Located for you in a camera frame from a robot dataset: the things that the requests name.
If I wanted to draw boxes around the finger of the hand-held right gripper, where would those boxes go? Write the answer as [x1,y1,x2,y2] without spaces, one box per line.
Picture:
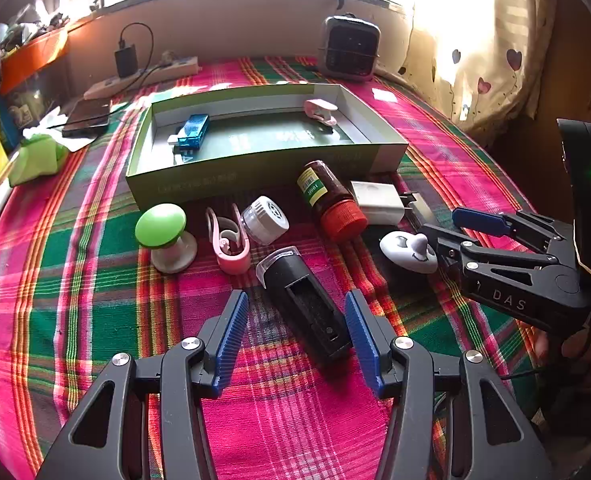
[420,224,559,281]
[453,207,576,256]

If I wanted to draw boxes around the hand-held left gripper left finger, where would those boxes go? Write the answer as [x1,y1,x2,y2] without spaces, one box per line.
[35,290,250,480]

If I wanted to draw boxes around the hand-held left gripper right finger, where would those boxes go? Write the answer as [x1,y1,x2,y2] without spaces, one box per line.
[344,289,556,480]

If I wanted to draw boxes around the white round suction hook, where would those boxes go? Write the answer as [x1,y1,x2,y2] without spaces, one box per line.
[379,230,440,275]

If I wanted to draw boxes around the large pink clip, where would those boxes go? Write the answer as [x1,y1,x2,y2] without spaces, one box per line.
[205,203,252,276]

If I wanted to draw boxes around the black rectangular device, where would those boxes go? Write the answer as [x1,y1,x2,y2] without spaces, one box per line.
[255,246,355,371]

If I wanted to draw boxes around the white charger adapter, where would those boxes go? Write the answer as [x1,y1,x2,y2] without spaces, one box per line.
[349,180,407,227]

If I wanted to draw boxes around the green mushroom-shaped knob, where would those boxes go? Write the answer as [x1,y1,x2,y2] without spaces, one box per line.
[135,203,198,275]

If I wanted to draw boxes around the green cardboard box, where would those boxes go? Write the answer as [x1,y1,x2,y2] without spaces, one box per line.
[125,83,409,211]

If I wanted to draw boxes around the person's right hand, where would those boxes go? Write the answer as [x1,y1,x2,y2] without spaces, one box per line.
[533,327,591,391]

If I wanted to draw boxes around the plaid blanket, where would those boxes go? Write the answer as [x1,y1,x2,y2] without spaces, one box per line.
[0,55,556,480]

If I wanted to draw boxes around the brown bottle with red cap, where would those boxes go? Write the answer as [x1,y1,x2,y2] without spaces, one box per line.
[297,160,369,243]

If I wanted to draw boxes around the beige heart-print curtain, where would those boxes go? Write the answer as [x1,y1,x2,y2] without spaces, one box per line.
[400,0,559,133]

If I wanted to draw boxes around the small pink clip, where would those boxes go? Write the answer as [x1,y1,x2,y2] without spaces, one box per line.
[303,99,339,128]

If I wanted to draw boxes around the blue usb device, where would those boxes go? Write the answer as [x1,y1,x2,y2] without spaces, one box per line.
[168,114,211,153]

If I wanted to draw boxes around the grey small heater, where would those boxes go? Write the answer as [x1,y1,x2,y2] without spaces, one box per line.
[318,14,381,82]

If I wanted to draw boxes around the green tissue box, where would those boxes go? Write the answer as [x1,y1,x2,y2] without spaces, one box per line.
[8,135,70,188]

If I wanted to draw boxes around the black smartphone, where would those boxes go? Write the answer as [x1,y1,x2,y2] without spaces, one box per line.
[62,97,113,138]

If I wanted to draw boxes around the beige power strip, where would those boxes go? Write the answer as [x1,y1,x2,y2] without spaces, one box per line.
[84,55,200,101]

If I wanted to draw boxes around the white tissue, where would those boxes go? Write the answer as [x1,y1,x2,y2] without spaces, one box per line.
[22,102,128,151]

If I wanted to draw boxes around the black charger block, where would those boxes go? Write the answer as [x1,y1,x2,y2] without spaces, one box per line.
[114,45,140,79]

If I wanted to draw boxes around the clear storage box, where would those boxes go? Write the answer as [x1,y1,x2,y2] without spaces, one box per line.
[0,55,76,131]

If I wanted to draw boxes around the orange storage box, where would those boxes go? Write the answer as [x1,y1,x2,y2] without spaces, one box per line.
[0,27,71,95]

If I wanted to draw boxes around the clutter of small items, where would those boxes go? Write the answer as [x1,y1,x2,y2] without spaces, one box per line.
[0,5,71,53]

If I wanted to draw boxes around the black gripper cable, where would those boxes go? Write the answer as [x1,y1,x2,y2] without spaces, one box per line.
[503,367,546,381]

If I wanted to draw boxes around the black charging cable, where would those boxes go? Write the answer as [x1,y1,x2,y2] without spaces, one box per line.
[108,22,171,111]

